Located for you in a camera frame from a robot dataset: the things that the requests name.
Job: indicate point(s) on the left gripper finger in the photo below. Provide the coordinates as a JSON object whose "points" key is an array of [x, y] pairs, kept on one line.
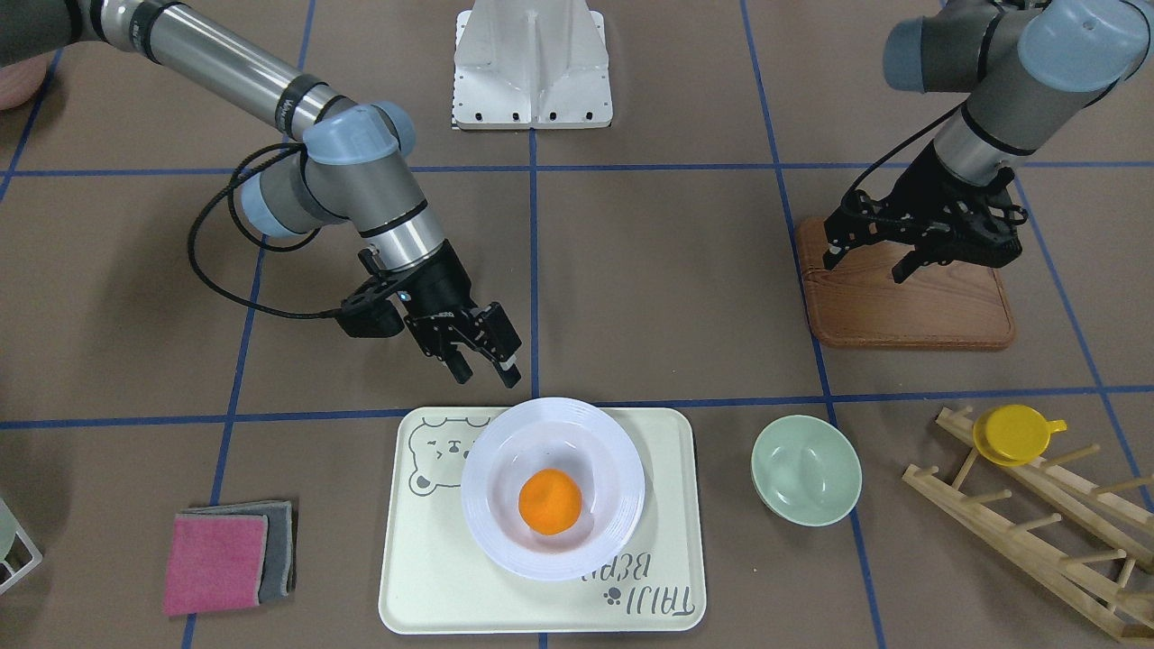
{"points": [[837, 250], [918, 257]]}

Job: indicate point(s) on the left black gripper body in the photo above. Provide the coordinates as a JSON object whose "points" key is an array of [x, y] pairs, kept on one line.
{"points": [[935, 178]]}

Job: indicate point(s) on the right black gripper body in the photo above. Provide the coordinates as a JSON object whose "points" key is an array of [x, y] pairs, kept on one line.
{"points": [[441, 285]]}

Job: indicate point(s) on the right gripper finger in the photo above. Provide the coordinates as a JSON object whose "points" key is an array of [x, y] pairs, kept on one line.
{"points": [[455, 362], [499, 342]]}

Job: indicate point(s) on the white round plate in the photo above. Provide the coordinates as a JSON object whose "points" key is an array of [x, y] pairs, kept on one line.
{"points": [[571, 436]]}

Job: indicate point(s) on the orange fruit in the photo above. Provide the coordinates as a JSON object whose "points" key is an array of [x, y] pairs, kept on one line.
{"points": [[550, 502]]}

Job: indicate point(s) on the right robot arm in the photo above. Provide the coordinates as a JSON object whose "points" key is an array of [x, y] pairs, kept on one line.
{"points": [[340, 162]]}

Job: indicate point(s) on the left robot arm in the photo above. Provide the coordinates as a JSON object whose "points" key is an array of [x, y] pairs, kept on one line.
{"points": [[1025, 69]]}

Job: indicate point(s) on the cream bear tray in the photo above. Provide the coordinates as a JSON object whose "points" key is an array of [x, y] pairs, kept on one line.
{"points": [[435, 578]]}

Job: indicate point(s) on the wooden cutting board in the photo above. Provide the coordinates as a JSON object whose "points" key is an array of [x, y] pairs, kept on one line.
{"points": [[858, 304]]}

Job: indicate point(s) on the yellow mug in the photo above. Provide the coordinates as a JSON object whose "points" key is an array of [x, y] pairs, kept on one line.
{"points": [[1014, 434]]}

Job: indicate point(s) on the green ceramic bowl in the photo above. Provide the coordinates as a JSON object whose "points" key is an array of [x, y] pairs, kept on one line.
{"points": [[806, 471]]}

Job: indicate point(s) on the grey folded cloth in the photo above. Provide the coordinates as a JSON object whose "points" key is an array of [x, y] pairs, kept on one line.
{"points": [[279, 552]]}

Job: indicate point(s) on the pink folded cloth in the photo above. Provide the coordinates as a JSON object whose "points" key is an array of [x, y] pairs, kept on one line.
{"points": [[215, 563]]}

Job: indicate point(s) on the pink bowl with ice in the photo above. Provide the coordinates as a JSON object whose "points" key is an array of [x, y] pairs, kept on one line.
{"points": [[23, 79]]}

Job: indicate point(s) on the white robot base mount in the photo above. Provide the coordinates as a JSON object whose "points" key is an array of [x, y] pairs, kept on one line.
{"points": [[531, 65]]}

